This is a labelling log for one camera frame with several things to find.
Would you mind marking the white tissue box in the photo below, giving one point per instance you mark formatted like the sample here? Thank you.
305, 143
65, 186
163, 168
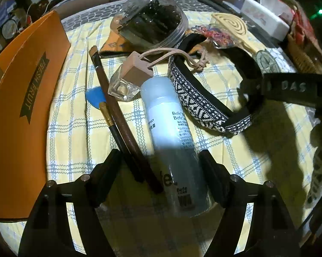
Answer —
265, 18

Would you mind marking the black white patterned headband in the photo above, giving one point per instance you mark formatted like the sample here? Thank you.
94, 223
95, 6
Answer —
201, 104

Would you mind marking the green compass patch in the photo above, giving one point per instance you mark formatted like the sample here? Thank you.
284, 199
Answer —
268, 61

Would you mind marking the translucent white plastic bottle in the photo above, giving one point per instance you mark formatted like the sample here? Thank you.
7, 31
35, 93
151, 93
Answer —
171, 139

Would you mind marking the bag of colourful rubber bands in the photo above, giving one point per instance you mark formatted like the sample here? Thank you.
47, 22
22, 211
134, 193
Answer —
217, 34

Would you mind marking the yellow checked cloth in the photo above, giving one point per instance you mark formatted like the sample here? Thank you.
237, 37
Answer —
78, 80

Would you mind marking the clear container of black clips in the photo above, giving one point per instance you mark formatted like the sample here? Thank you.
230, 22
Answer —
152, 18

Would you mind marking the black remote control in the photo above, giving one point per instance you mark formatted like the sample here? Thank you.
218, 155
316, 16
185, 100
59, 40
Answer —
209, 2
230, 5

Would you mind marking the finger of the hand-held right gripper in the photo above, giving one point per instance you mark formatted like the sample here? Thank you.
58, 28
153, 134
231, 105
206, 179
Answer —
250, 93

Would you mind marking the grey stone pattern cloth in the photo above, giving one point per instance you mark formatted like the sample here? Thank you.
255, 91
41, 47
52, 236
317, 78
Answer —
96, 10

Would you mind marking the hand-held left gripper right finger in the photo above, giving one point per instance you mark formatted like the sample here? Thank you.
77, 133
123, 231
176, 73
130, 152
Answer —
210, 166

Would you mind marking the wicker basket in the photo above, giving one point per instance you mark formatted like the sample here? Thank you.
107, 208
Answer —
305, 56

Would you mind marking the orange cardboard box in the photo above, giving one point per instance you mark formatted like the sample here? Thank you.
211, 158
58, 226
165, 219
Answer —
19, 112

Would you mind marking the glass perfume bottle wooden cap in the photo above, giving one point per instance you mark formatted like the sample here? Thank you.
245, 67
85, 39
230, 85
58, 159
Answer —
126, 77

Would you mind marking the red snack packets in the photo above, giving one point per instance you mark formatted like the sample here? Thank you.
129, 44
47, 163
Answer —
289, 8

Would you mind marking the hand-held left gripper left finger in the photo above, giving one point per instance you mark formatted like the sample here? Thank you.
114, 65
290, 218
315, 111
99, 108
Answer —
110, 166

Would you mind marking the wooden spiral hand mirror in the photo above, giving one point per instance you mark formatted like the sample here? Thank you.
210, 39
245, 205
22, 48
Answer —
230, 24

